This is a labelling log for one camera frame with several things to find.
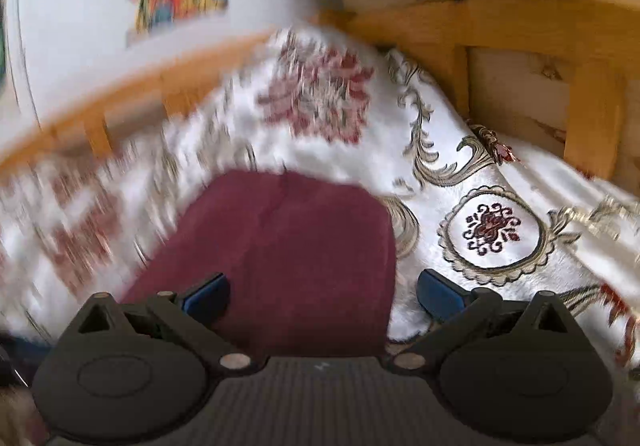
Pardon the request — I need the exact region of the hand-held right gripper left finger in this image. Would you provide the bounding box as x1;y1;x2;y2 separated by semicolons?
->
69;272;257;375

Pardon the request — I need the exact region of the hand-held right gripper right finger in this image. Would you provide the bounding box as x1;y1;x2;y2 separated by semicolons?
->
389;269;582;375

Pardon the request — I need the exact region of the maroon shirt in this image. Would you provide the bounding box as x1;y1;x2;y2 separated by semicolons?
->
121;169;399;360

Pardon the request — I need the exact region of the white floral bedspread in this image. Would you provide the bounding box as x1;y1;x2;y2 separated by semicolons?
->
0;25;640;377

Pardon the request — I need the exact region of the wooden bed frame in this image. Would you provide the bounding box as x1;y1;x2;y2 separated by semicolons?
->
0;0;640;199

